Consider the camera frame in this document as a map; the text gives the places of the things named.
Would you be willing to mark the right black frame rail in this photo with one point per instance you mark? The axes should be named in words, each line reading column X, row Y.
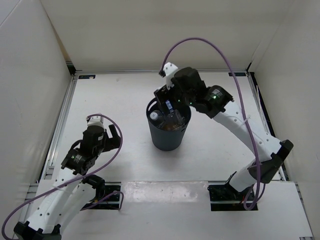
column 260, row 100

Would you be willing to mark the dark grey plastic bin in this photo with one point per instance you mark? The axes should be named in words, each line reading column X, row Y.
column 167, row 139

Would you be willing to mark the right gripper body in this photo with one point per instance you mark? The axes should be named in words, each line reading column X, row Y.
column 184, row 97

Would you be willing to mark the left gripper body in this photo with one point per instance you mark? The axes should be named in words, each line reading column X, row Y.
column 99, row 148

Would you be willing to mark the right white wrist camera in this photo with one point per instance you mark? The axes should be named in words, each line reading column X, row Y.
column 168, row 72

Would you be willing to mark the right blue corner label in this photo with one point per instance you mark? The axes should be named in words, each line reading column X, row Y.
column 238, row 74

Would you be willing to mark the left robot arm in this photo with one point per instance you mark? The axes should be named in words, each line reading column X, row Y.
column 75, row 189

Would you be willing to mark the left aluminium frame rail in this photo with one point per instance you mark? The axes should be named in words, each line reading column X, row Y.
column 53, row 150

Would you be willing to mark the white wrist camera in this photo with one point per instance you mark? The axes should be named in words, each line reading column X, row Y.
column 95, row 121
column 168, row 72

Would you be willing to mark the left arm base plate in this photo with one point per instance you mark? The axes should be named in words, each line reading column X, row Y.
column 109, row 199

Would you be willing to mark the orange juice bottle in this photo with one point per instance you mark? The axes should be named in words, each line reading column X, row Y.
column 171, row 126

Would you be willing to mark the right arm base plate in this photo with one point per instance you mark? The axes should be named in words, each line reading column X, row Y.
column 225, row 200

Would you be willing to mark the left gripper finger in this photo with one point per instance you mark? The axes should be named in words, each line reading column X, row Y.
column 75, row 144
column 113, row 142

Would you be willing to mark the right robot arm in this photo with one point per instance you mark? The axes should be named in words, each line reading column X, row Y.
column 223, row 109

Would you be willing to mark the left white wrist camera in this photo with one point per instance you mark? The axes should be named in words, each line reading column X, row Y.
column 95, row 121

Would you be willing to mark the blue label water bottle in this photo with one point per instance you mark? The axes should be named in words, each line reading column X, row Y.
column 174, row 116

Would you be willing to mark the white red label water bottle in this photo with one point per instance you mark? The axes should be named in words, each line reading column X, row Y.
column 157, row 118

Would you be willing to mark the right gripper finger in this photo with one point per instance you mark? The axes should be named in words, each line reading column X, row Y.
column 170, row 99
column 161, row 97

